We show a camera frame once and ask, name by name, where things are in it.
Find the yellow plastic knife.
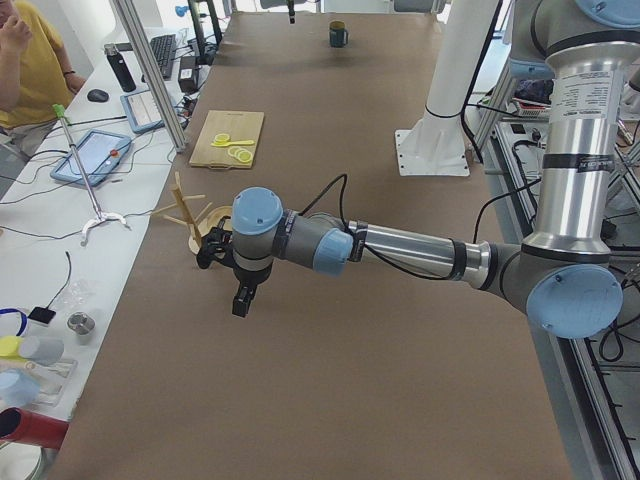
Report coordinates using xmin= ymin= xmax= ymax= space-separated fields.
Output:
xmin=210 ymin=140 xmax=255 ymax=148

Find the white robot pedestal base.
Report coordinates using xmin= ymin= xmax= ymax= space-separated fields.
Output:
xmin=395 ymin=0 xmax=502 ymax=177

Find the silver reacher grabber tool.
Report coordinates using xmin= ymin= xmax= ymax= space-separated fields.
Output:
xmin=52 ymin=104 xmax=132 ymax=246

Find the light blue cup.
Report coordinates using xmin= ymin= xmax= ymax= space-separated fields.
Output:
xmin=1 ymin=369 xmax=40 ymax=407

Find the black water bottle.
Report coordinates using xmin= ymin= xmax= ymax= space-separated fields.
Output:
xmin=104 ymin=43 xmax=136 ymax=93

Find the small black square device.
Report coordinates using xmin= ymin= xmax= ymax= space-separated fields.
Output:
xmin=27 ymin=306 xmax=56 ymax=325

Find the grey cylinder cup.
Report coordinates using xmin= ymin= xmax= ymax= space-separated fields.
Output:
xmin=18 ymin=336 xmax=64 ymax=366

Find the wooden cutting board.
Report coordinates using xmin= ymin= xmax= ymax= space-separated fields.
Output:
xmin=189 ymin=110 xmax=265 ymax=169

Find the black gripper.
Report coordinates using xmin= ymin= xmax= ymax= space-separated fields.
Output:
xmin=196 ymin=227 xmax=272 ymax=318

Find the aluminium frame post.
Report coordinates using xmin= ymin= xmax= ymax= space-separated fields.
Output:
xmin=112 ymin=0 xmax=187 ymax=153

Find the black keyboard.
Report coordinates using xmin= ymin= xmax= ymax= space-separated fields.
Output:
xmin=149 ymin=34 xmax=177 ymax=80

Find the small metal cup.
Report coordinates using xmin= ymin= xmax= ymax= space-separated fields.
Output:
xmin=67 ymin=312 xmax=96 ymax=345

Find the wooden cup storage rack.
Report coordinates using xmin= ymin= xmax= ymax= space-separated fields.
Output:
xmin=151 ymin=172 xmax=232 ymax=254

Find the blue tablet far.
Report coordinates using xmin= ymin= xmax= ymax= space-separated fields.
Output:
xmin=120 ymin=90 xmax=164 ymax=134

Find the red cylinder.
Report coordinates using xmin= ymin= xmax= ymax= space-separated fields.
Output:
xmin=1 ymin=407 xmax=69 ymax=450

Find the black computer mouse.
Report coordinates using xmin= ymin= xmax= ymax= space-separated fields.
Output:
xmin=86 ymin=89 xmax=110 ymax=103

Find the dark teal mug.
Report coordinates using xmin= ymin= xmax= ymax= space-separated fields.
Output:
xmin=329 ymin=20 xmax=349 ymax=48

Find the person in yellow shirt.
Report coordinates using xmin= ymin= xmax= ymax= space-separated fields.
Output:
xmin=1 ymin=1 xmax=86 ymax=156

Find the lemon slice on knife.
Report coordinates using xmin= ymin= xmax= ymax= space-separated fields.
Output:
xmin=211 ymin=133 xmax=231 ymax=147

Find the black power adapter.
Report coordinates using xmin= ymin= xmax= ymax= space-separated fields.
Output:
xmin=178 ymin=55 xmax=200 ymax=94

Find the blue tablet near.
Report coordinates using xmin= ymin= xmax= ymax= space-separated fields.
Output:
xmin=50 ymin=129 xmax=133 ymax=187

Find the yellow cylinder object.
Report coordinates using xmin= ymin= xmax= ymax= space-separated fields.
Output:
xmin=0 ymin=336 xmax=24 ymax=358

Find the blue tablet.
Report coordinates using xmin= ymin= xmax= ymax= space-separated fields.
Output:
xmin=50 ymin=129 xmax=133 ymax=187
xmin=120 ymin=90 xmax=164 ymax=134

